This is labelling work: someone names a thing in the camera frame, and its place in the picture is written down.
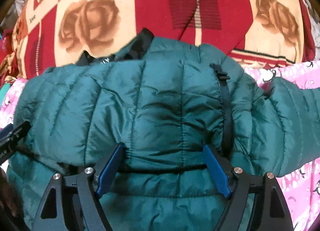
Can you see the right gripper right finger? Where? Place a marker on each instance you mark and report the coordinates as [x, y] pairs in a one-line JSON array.
[[269, 210]]

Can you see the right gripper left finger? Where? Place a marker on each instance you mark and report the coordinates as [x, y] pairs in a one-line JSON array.
[[72, 202]]

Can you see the dark green puffer jacket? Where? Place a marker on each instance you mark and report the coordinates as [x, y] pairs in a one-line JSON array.
[[164, 106]]

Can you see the pink penguin bedsheet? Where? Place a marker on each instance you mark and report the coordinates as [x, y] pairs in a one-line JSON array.
[[286, 135]]

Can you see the red orange rose blanket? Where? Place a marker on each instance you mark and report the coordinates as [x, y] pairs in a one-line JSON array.
[[259, 33]]

